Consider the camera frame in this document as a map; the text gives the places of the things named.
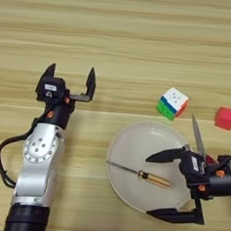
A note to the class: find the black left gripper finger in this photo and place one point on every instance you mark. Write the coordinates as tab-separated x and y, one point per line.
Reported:
48	72
91	84

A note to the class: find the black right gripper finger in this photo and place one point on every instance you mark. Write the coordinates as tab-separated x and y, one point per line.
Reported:
178	216
168	156

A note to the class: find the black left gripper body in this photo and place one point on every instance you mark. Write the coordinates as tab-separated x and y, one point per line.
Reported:
59	115

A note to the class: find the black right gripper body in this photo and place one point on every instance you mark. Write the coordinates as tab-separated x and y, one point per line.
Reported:
221	185

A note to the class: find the multicoloured puzzle cube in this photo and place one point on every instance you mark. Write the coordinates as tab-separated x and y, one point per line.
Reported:
173	103

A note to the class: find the small red cube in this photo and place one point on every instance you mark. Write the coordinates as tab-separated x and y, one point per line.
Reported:
225	118

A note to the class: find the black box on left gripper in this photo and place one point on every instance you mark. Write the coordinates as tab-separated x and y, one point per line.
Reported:
52	95

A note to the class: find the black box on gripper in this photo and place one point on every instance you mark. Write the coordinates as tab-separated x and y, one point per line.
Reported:
52	95
193	173

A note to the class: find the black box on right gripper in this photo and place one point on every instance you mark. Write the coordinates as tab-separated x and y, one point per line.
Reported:
193	173

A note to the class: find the round beige plate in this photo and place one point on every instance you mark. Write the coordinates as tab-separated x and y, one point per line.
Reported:
135	145

